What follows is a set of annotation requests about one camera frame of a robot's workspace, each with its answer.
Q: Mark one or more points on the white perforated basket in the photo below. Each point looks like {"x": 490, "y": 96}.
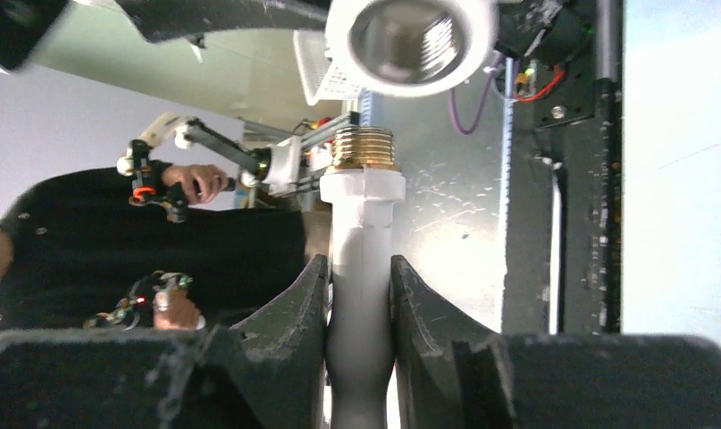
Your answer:
{"x": 321, "y": 78}

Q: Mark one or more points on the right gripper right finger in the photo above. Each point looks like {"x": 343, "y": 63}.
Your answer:
{"x": 452, "y": 372}

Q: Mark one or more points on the white plastic faucet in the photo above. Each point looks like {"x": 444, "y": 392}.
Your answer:
{"x": 362, "y": 184}

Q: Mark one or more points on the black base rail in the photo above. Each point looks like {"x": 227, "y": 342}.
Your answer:
{"x": 563, "y": 82}

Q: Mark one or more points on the white elbow fitting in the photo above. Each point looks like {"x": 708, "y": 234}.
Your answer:
{"x": 411, "y": 48}

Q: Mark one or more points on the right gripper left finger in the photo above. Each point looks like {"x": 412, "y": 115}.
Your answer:
{"x": 273, "y": 359}

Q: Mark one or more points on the person in black shirt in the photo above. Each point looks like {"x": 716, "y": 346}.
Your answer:
{"x": 72, "y": 246}

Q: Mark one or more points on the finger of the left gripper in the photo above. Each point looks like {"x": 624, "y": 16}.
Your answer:
{"x": 162, "y": 20}

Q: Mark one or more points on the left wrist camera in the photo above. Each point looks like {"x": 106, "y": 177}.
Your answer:
{"x": 23, "y": 24}

